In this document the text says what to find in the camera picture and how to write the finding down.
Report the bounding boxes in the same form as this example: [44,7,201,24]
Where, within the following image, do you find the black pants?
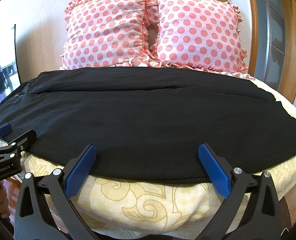
[0,67,296,184]

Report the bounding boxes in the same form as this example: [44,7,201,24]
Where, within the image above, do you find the person's left hand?
[0,186,10,218]

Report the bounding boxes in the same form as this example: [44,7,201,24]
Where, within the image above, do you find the black flat television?
[0,25,21,103]

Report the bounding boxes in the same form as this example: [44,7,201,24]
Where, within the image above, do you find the yellow patterned bedspread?
[23,79,296,239]

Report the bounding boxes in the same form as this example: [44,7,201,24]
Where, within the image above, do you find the left pink polka-dot pillow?
[60,0,158,70]

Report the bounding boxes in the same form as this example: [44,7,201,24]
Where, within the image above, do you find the pink polka-dot pillow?
[60,0,158,70]
[146,0,247,74]

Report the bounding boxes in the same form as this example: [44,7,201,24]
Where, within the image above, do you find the right pink polka-dot pillow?
[146,0,247,74]

